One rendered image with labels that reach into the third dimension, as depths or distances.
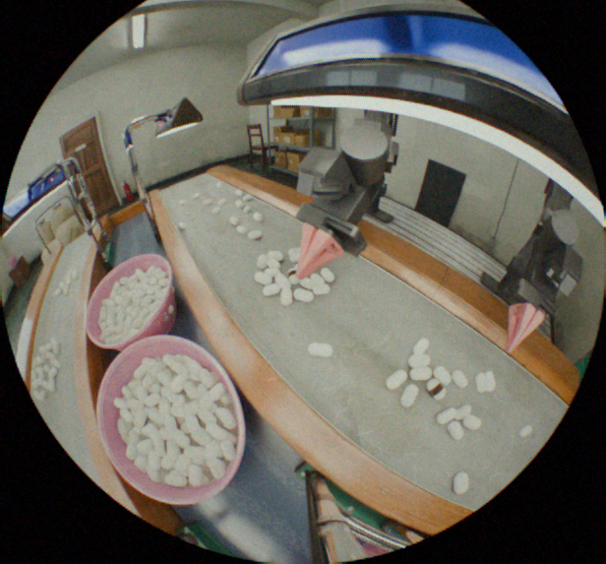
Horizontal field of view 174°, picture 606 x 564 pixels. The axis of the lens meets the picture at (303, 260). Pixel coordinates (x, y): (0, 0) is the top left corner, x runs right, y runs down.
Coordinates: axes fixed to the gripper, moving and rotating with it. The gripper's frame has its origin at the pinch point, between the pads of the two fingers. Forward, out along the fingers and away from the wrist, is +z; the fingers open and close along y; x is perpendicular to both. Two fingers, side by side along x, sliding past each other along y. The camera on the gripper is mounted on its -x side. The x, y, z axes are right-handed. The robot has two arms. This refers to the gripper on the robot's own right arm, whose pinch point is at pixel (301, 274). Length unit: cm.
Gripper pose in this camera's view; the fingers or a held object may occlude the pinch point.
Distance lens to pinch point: 29.6
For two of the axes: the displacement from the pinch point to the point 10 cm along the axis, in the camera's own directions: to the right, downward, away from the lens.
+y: 6.8, 4.9, -5.5
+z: -5.6, 8.3, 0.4
